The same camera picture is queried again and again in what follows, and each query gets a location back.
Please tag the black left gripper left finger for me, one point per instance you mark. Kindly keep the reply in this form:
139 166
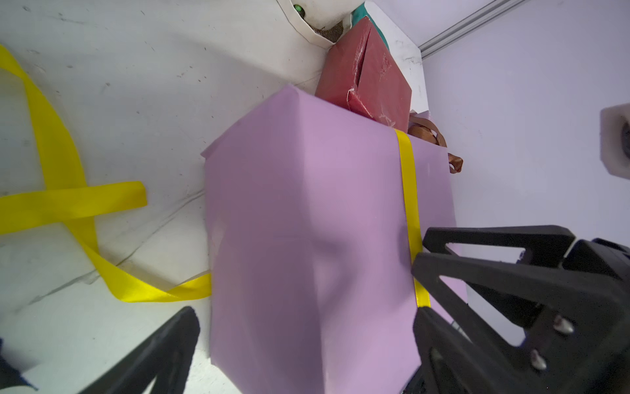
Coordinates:
162 361

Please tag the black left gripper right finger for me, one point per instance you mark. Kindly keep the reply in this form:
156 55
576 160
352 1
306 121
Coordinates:
474 360

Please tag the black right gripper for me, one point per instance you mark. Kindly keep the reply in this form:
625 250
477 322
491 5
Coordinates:
574 309

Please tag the large purple gift box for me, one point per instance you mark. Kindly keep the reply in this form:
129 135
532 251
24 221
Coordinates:
343 353

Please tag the yellow satin ribbon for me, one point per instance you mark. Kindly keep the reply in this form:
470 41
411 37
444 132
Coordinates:
64 197

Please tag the brown satin ribbon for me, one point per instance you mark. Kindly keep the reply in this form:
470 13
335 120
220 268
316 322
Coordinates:
423 128

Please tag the red gift box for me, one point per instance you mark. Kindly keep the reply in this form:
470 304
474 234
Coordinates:
360 75

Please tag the black lettered ribbon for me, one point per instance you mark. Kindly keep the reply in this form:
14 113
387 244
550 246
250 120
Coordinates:
12 377

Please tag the teal cloth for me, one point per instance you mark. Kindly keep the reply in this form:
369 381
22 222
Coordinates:
360 13

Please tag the white plant pot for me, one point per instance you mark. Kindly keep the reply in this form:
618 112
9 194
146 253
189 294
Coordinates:
320 22

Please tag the aluminium frame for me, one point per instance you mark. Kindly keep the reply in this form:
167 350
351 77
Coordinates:
479 18

